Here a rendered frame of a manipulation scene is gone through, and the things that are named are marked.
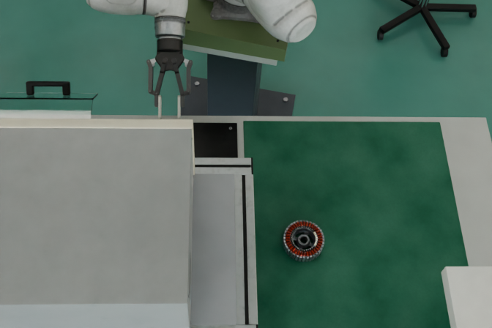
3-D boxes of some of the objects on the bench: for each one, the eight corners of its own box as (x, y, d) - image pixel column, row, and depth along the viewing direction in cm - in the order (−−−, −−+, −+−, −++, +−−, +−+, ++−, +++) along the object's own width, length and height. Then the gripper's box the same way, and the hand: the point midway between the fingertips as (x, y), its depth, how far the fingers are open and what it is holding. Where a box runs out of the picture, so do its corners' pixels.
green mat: (243, 121, 211) (243, 120, 211) (439, 122, 214) (439, 121, 214) (251, 456, 163) (251, 456, 163) (504, 451, 166) (505, 451, 166)
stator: (282, 261, 188) (283, 256, 185) (282, 223, 194) (283, 218, 191) (323, 263, 188) (325, 258, 185) (322, 225, 194) (323, 220, 191)
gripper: (200, 41, 206) (200, 120, 205) (140, 40, 205) (139, 120, 204) (200, 36, 198) (200, 118, 198) (137, 36, 197) (137, 118, 197)
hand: (169, 108), depth 201 cm, fingers open, 5 cm apart
